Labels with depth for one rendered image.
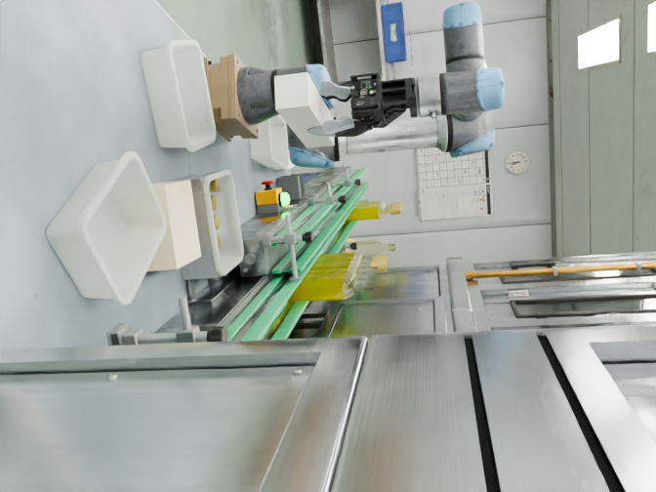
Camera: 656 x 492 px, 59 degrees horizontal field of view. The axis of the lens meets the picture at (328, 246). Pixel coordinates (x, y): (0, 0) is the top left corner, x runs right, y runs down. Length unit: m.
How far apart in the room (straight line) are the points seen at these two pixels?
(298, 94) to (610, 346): 0.69
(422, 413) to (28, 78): 0.75
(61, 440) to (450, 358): 0.32
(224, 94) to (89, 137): 0.56
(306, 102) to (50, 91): 0.40
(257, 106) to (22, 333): 0.90
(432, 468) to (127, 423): 0.25
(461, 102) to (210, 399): 0.74
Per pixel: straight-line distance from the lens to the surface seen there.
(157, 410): 0.52
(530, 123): 7.45
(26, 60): 0.98
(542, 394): 0.46
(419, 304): 1.73
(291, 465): 0.39
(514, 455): 0.39
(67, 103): 1.04
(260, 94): 1.55
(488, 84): 1.09
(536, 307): 1.81
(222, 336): 0.83
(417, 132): 1.54
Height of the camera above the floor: 1.31
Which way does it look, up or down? 11 degrees down
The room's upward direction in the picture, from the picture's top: 86 degrees clockwise
